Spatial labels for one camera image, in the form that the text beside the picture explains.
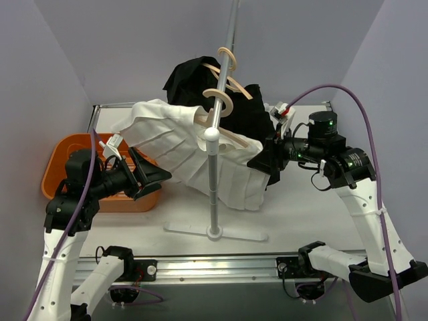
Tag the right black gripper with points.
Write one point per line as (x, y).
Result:
(276, 155)

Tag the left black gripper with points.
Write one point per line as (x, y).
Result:
(134, 175)

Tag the white pleated skirt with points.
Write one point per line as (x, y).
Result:
(174, 137)

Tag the beige wooden hanger front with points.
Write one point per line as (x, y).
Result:
(213, 117)

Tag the beige wooden hanger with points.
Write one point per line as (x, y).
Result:
(213, 117)
(231, 83)

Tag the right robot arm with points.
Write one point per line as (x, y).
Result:
(387, 264)

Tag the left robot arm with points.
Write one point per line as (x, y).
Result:
(68, 220)

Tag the beige wooden hanger rear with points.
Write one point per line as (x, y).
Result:
(231, 83)

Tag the black garment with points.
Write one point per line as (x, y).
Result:
(189, 79)

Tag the silver clothes rack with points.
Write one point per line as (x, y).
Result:
(214, 231)

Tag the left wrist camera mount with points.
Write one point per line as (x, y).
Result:
(110, 148)

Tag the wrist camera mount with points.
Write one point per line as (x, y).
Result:
(284, 116)
(110, 148)

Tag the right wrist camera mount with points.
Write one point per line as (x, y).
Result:
(284, 116)

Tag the aluminium mounting rail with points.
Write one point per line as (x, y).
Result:
(223, 269)

